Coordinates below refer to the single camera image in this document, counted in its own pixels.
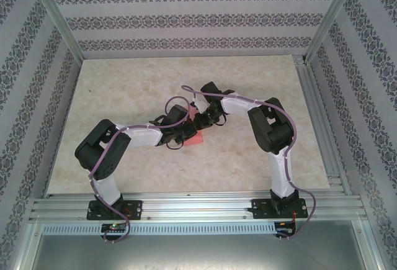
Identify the pink cloth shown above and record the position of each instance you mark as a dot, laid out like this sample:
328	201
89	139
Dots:
196	140

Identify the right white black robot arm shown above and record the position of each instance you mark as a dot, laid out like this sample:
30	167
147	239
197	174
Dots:
235	106

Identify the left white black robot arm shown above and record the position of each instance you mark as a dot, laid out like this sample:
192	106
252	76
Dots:
142	135

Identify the grey sheet metal panel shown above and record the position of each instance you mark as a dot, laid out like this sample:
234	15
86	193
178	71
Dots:
198	251

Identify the aluminium mounting rail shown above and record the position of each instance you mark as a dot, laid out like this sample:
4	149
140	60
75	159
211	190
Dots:
192	203

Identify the aluminium side rail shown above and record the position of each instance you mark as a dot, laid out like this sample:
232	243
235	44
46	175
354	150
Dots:
310	96

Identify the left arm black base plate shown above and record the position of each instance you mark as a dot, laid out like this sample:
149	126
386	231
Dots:
136	206

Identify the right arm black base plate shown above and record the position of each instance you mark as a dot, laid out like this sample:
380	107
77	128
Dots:
259	205

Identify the aluminium frame post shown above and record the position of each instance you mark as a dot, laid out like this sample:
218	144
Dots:
59	18
332	18

